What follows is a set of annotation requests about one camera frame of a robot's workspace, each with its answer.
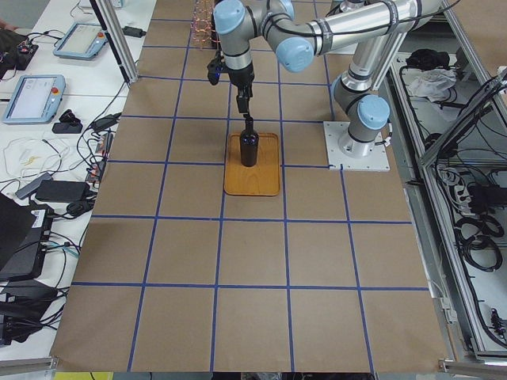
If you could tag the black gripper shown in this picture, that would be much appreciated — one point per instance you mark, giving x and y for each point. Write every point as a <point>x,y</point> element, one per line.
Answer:
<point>242,78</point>

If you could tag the dark wine bottle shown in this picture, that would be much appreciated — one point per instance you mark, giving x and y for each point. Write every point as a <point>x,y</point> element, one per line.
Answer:
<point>249,140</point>

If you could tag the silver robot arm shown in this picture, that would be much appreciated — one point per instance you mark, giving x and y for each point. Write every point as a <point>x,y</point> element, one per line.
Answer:
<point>366,24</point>

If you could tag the wooden tray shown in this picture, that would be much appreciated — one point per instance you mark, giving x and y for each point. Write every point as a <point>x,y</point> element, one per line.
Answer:
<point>262,179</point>

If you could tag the black power adapter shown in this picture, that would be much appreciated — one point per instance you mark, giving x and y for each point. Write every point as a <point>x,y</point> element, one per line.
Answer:
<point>61,191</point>
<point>133,31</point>

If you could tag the blue teach pendant far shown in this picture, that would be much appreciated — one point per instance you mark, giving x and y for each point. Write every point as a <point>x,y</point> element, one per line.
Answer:
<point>82,41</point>

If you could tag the blue teach pendant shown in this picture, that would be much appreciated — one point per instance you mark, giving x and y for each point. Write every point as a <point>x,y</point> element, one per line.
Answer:
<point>35,99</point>
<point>82,41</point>

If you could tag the black small device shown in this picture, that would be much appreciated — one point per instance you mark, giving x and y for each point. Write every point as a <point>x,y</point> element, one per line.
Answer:
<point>68,123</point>

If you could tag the white crumpled cloth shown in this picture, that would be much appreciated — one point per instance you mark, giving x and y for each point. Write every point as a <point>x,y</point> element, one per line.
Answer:
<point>433,84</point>

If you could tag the blue teach pendant near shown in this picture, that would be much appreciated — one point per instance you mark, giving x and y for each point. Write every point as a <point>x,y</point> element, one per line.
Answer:
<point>35,99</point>

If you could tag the black power adapter near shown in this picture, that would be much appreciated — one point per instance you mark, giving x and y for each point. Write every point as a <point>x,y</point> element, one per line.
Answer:
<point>61,191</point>

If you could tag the grey usb hub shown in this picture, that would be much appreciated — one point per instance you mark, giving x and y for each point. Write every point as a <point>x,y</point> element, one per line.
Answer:
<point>32,186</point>

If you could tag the black laptop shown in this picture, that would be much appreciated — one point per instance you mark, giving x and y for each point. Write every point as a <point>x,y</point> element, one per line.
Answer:
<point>24,230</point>

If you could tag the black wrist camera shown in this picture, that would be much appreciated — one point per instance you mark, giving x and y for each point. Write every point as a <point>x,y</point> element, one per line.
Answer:
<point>215,69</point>

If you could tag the copper wire bottle basket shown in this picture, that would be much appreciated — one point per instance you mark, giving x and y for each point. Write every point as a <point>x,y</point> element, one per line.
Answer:
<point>203,34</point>

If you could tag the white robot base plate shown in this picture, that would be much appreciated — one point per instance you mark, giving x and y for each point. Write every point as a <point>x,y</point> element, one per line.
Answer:
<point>344,153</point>

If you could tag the aluminium frame post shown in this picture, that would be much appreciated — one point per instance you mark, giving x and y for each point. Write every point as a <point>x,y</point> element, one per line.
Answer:
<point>110,24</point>

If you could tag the aluminium side frame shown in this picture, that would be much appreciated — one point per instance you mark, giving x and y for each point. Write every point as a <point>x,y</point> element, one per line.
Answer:
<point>451,155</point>

